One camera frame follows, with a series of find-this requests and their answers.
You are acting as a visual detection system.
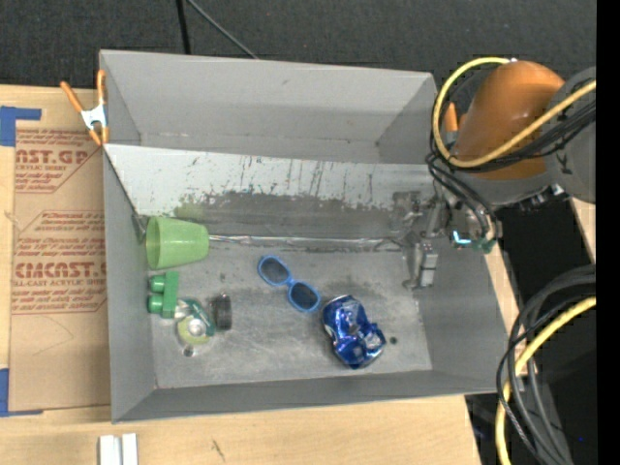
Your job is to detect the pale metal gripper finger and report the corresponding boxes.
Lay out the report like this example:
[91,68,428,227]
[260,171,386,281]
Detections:
[419,240,440,289]
[402,244,423,291]

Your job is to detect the crushed blue can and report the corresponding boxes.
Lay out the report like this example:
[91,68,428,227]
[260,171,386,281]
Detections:
[321,294,388,371]

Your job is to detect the blue sunglasses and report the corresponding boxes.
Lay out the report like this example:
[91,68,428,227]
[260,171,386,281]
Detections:
[256,254,322,314]

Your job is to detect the grey metal bin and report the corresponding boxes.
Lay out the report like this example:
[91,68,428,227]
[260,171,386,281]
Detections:
[98,49,511,424]

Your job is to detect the small black wheel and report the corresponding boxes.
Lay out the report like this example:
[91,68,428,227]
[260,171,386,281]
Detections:
[209,294,233,331]

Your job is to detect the green plastic cup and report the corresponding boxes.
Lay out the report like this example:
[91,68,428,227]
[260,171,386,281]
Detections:
[144,215,211,271]

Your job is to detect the green toy block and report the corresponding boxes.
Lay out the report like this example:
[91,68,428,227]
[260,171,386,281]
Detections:
[146,270,181,320]

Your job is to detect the brown cardboard board red print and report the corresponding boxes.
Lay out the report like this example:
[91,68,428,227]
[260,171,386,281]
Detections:
[0,83,113,417]

